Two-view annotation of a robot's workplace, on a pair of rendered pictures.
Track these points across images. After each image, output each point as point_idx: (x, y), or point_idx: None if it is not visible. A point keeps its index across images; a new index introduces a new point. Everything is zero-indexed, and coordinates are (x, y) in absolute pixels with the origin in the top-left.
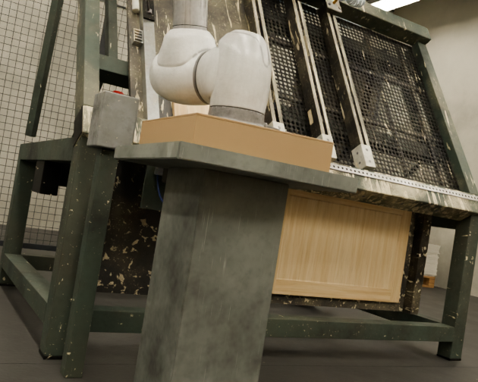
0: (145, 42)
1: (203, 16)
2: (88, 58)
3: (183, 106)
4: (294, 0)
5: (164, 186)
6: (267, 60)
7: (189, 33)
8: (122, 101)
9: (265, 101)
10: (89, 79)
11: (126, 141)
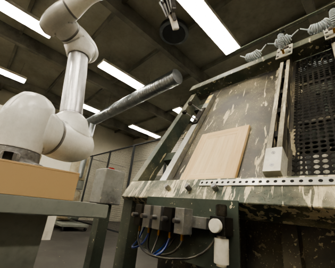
0: (185, 136)
1: (63, 105)
2: (149, 157)
3: (192, 165)
4: (333, 42)
5: (153, 229)
6: (9, 103)
7: None
8: (100, 172)
9: None
10: (142, 167)
11: (98, 196)
